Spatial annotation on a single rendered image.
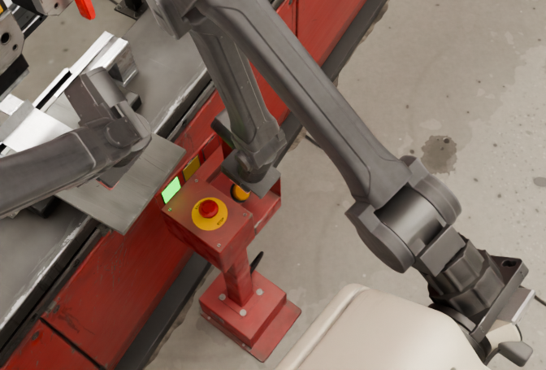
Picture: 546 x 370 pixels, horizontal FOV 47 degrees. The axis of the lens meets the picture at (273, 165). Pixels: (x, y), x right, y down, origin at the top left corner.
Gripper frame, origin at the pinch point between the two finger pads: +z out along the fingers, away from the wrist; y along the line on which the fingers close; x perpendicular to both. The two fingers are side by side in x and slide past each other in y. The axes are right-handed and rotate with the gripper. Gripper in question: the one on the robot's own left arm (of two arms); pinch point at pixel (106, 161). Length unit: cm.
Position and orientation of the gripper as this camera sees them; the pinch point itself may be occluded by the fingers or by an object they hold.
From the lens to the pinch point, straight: 107.2
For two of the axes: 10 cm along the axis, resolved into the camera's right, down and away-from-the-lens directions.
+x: 7.5, 6.3, 2.0
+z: -4.1, 2.1, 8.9
